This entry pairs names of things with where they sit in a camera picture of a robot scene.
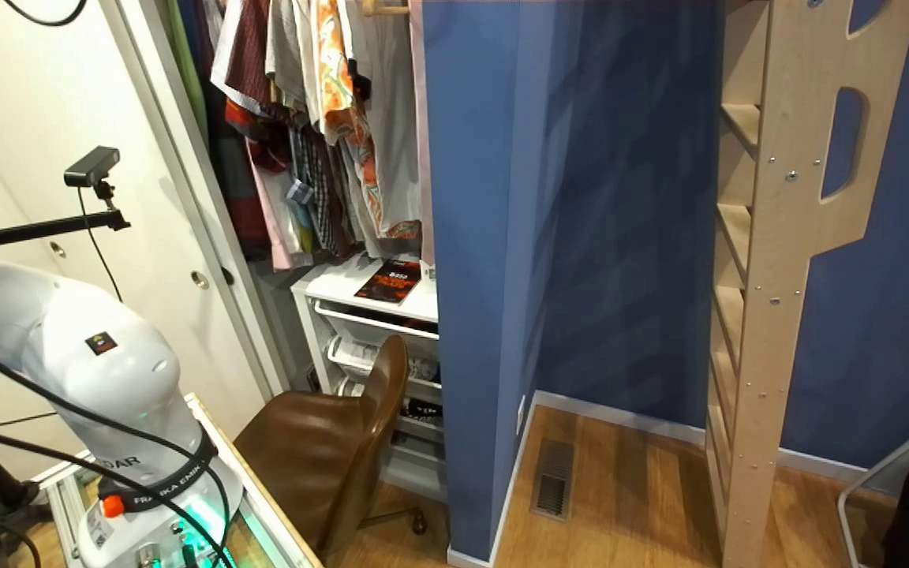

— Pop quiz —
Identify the white metal frame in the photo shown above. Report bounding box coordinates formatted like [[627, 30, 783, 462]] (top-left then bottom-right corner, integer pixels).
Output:
[[837, 402, 909, 568]]

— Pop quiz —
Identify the white closet door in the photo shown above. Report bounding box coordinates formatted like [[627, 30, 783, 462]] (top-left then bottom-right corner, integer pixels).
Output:
[[0, 0, 288, 503]]

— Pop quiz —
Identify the brown wooden chair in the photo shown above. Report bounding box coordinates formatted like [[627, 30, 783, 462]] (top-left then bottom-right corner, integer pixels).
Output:
[[234, 334, 428, 562]]

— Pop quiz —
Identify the camera on mount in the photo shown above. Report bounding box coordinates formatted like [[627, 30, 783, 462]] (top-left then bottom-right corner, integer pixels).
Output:
[[0, 146, 132, 255]]

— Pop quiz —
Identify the wooden loft bed ladder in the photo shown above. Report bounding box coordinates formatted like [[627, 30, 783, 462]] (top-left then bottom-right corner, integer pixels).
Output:
[[705, 0, 909, 568]]

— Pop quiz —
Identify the floor vent grille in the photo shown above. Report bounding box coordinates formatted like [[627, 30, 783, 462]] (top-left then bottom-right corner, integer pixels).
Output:
[[531, 439, 576, 521]]

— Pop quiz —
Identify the white drawer unit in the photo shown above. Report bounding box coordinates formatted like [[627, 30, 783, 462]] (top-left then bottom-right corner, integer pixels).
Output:
[[290, 252, 449, 503]]

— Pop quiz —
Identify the row of hanging clothes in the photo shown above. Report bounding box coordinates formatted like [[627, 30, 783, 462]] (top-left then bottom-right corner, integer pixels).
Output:
[[164, 0, 435, 271]]

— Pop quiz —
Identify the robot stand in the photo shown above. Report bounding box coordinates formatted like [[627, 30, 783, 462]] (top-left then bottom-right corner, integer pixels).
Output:
[[46, 393, 324, 568]]

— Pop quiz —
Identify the black cable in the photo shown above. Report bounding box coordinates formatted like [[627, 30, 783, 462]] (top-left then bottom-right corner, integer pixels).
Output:
[[2, 0, 89, 28]]

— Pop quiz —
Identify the dark red book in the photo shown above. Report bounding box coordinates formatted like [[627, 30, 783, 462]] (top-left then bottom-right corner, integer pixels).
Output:
[[354, 259, 422, 305]]

